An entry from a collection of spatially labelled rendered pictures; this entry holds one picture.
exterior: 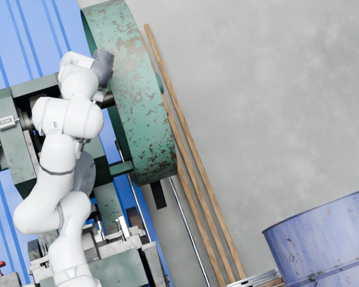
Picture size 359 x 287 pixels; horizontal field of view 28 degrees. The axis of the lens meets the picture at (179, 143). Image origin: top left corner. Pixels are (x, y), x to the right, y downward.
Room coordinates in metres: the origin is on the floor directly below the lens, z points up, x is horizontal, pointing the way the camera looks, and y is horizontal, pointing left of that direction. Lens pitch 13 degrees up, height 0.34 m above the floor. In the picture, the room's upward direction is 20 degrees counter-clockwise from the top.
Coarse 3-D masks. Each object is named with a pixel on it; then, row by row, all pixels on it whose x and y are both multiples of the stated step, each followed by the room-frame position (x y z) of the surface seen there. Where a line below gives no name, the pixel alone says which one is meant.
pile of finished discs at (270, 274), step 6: (270, 270) 2.39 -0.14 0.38; (276, 270) 2.45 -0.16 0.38; (252, 276) 2.35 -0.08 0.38; (258, 276) 2.35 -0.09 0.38; (264, 276) 2.37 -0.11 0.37; (270, 276) 2.39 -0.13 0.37; (276, 276) 2.44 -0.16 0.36; (234, 282) 2.34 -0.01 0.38; (240, 282) 2.34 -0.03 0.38; (246, 282) 2.43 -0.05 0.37; (252, 282) 2.34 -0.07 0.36; (258, 282) 2.36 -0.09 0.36; (264, 282) 2.36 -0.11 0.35
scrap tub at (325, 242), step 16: (352, 192) 1.77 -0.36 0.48; (320, 208) 1.78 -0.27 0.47; (336, 208) 1.77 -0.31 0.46; (352, 208) 1.77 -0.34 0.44; (288, 224) 1.84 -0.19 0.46; (304, 224) 1.81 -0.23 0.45; (320, 224) 1.79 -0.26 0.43; (336, 224) 1.78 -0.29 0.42; (352, 224) 1.77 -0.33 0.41; (272, 240) 1.91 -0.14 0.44; (288, 240) 1.85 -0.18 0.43; (304, 240) 1.82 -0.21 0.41; (320, 240) 1.80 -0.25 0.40; (336, 240) 1.78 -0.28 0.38; (352, 240) 1.78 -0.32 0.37; (288, 256) 1.87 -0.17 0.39; (304, 256) 1.83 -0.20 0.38; (320, 256) 1.81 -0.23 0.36; (336, 256) 1.79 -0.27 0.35; (352, 256) 1.78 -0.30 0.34; (288, 272) 1.90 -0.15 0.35; (304, 272) 1.85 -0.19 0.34; (320, 272) 1.81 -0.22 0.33; (336, 272) 1.79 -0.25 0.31; (352, 272) 1.78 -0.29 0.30
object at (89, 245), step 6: (84, 228) 2.68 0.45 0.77; (90, 228) 2.72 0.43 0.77; (96, 228) 2.79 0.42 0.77; (84, 234) 2.80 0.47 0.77; (90, 234) 2.80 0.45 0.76; (96, 234) 2.92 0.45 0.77; (84, 240) 2.80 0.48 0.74; (90, 240) 2.80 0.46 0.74; (84, 246) 2.80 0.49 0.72; (90, 246) 2.80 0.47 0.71; (96, 246) 2.81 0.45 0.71; (84, 252) 2.80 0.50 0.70; (90, 252) 2.80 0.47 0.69; (96, 252) 2.80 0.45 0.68; (90, 258) 2.80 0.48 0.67
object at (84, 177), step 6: (84, 156) 2.63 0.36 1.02; (90, 156) 2.66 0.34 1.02; (78, 162) 2.62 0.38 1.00; (84, 162) 2.65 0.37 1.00; (90, 162) 2.68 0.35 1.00; (78, 168) 2.64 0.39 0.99; (84, 168) 2.67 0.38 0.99; (90, 168) 2.70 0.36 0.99; (78, 174) 2.66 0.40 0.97; (84, 174) 2.69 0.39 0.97; (90, 174) 2.71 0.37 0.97; (78, 180) 2.68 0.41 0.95; (84, 180) 2.70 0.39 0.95; (90, 180) 2.73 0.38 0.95; (78, 186) 2.70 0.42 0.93; (84, 186) 2.72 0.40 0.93; (90, 186) 2.75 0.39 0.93; (84, 192) 2.74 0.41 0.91; (90, 192) 2.77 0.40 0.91
